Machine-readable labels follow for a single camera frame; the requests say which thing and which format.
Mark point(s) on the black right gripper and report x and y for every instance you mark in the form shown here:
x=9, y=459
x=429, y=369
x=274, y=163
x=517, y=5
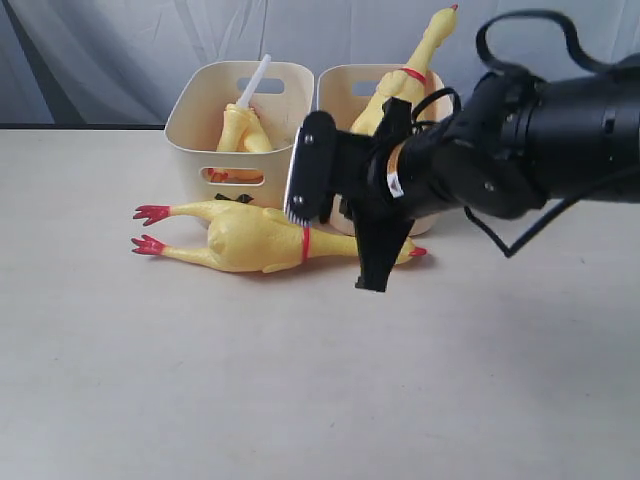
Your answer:
x=409, y=169

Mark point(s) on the whole rubber chicken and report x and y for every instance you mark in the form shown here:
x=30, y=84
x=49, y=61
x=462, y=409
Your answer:
x=242, y=238
x=410, y=82

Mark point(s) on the severed rubber chicken head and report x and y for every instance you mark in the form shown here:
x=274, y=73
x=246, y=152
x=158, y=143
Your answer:
x=242, y=130

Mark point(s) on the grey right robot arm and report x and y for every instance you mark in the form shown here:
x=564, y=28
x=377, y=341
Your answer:
x=517, y=144

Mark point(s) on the cream bin marked O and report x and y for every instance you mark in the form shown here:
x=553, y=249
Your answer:
x=344, y=91

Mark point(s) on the cream bin marked X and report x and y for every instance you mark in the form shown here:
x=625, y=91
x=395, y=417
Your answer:
x=194, y=128

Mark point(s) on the white backdrop curtain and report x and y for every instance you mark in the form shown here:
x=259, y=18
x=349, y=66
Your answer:
x=125, y=62

